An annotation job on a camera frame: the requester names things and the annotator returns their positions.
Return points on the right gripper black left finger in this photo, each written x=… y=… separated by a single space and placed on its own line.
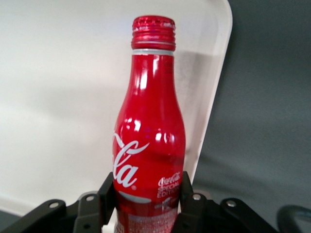
x=82 y=213

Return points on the red coke bottle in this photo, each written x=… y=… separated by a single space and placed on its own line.
x=150 y=121

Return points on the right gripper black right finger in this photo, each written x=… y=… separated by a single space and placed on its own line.
x=201 y=216

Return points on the beige plastic tray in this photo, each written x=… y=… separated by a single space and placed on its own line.
x=60 y=97

